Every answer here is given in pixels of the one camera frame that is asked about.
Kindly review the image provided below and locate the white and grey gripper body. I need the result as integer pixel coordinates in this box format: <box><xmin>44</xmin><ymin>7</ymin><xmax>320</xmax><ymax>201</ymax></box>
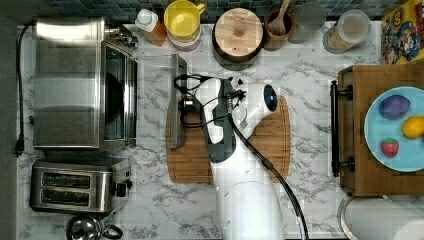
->
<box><xmin>195</xmin><ymin>78</ymin><xmax>236</xmax><ymax>163</ymax></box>

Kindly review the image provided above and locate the glass oven door with handle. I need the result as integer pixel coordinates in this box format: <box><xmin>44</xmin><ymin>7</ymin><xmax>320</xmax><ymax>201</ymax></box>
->
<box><xmin>136</xmin><ymin>54</ymin><xmax>187</xmax><ymax>149</ymax></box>

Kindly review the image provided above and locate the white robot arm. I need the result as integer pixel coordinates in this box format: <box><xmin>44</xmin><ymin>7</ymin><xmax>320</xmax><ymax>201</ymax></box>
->
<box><xmin>194</xmin><ymin>78</ymin><xmax>284</xmax><ymax>240</ymax></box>

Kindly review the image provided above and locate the stainless steel toaster oven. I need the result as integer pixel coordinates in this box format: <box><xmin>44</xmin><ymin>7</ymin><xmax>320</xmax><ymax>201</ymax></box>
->
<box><xmin>33</xmin><ymin>17</ymin><xmax>138</xmax><ymax>150</ymax></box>

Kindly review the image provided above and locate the pink bowl under yellow cup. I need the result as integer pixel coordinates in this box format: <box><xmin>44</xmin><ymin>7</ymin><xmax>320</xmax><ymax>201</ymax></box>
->
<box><xmin>169</xmin><ymin>35</ymin><xmax>201</xmax><ymax>52</ymax></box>

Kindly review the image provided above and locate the black canister with wooden lid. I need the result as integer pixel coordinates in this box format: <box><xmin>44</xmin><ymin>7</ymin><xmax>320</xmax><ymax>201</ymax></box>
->
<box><xmin>212</xmin><ymin>8</ymin><xmax>263</xmax><ymax>71</ymax></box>

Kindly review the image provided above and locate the bamboo cutting board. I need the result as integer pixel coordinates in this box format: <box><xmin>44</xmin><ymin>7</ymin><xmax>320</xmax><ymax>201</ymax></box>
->
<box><xmin>166</xmin><ymin>95</ymin><xmax>291</xmax><ymax>184</ymax></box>

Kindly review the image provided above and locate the brown utensil holder cup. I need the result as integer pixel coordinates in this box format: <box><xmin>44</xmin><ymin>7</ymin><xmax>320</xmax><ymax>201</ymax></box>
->
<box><xmin>263</xmin><ymin>10</ymin><xmax>296</xmax><ymax>51</ymax></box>

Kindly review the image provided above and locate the yellow plastic cup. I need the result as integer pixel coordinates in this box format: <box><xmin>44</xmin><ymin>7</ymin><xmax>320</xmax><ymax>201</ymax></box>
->
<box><xmin>164</xmin><ymin>0</ymin><xmax>206</xmax><ymax>43</ymax></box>

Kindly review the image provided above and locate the white-capped orange bottle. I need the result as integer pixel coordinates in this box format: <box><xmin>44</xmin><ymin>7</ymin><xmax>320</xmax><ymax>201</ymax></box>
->
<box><xmin>135</xmin><ymin>9</ymin><xmax>167</xmax><ymax>47</ymax></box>

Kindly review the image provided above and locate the wooden spoon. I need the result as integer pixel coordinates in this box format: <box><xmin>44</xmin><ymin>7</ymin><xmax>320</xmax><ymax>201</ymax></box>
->
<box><xmin>268</xmin><ymin>0</ymin><xmax>291</xmax><ymax>35</ymax></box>

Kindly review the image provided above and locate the grey tumbler cup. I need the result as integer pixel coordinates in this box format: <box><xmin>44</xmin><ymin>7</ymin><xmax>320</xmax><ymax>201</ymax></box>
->
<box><xmin>289</xmin><ymin>0</ymin><xmax>326</xmax><ymax>44</ymax></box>

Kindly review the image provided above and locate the wooden drawer box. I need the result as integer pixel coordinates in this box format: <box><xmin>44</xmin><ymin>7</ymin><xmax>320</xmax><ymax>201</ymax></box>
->
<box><xmin>330</xmin><ymin>64</ymin><xmax>423</xmax><ymax>196</ymax></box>

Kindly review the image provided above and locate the clear jar of cereal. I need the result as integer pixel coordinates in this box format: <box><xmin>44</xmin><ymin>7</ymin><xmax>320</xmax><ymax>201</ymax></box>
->
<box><xmin>323</xmin><ymin>10</ymin><xmax>371</xmax><ymax>54</ymax></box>

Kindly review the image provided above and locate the stainless steel two-slot toaster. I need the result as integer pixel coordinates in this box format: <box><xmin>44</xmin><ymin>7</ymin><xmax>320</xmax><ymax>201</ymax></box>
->
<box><xmin>29</xmin><ymin>158</ymin><xmax>132</xmax><ymax>215</ymax></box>

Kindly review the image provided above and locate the purple toy fruit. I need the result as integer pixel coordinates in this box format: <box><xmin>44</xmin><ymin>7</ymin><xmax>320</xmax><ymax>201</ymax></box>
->
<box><xmin>379</xmin><ymin>95</ymin><xmax>410</xmax><ymax>120</ymax></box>

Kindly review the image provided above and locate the red toy strawberry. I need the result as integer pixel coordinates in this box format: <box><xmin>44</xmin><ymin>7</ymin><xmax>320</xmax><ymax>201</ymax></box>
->
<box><xmin>380</xmin><ymin>138</ymin><xmax>399</xmax><ymax>158</ymax></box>

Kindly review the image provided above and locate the shiny metal kettle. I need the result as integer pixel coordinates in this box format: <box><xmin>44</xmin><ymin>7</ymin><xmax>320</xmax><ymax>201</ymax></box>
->
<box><xmin>66</xmin><ymin>215</ymin><xmax>123</xmax><ymax>240</ymax></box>

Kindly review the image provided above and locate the yellow cereal box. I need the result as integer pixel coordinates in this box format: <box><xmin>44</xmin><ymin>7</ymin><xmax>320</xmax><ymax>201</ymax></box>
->
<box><xmin>381</xmin><ymin>0</ymin><xmax>424</xmax><ymax>64</ymax></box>

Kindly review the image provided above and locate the yellow toy lemon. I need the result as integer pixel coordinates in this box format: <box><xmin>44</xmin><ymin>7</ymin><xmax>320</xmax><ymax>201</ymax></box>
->
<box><xmin>402</xmin><ymin>116</ymin><xmax>424</xmax><ymax>139</ymax></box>

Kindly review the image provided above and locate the light blue plate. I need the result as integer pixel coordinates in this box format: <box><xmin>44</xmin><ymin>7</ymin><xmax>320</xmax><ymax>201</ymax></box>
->
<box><xmin>364</xmin><ymin>87</ymin><xmax>424</xmax><ymax>172</ymax></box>

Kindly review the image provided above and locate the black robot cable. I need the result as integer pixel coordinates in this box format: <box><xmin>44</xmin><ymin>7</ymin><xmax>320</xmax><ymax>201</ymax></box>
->
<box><xmin>227</xmin><ymin>113</ymin><xmax>310</xmax><ymax>240</ymax></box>

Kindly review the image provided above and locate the black power cord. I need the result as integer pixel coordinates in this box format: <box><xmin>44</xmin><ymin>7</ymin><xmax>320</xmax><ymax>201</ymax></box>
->
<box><xmin>12</xmin><ymin>21</ymin><xmax>37</xmax><ymax>158</ymax></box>

